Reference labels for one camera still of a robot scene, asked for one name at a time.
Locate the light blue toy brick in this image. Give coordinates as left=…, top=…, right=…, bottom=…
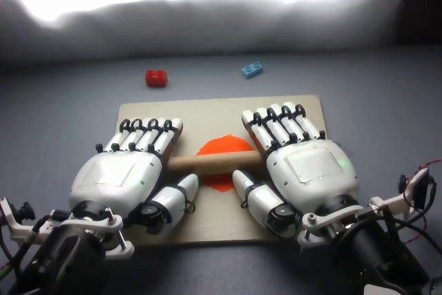
left=241, top=61, right=265, bottom=81

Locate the white backdrop sheet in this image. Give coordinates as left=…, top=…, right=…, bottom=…
left=0, top=0, right=442, bottom=68

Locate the orange play dough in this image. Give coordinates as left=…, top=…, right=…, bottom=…
left=195, top=133, right=255, bottom=193

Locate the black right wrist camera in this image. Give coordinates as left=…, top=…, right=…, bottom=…
left=398, top=167, right=436, bottom=211

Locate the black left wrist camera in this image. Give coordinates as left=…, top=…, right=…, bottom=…
left=12, top=200, right=37, bottom=222

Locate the red toy brick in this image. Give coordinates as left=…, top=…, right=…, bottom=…
left=144, top=69, right=169, bottom=88

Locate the light wooden board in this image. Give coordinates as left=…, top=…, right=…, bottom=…
left=116, top=94, right=331, bottom=248

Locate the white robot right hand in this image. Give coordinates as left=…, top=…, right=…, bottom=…
left=231, top=102, right=360, bottom=240

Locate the grey table cloth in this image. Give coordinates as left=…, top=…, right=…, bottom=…
left=0, top=46, right=442, bottom=295

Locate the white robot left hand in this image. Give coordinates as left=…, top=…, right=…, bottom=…
left=68, top=117, right=200, bottom=237

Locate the wooden rolling pin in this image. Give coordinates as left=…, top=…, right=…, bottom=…
left=166, top=151, right=266, bottom=175

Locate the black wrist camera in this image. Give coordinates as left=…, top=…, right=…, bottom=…
left=12, top=200, right=37, bottom=222
left=398, top=167, right=436, bottom=211

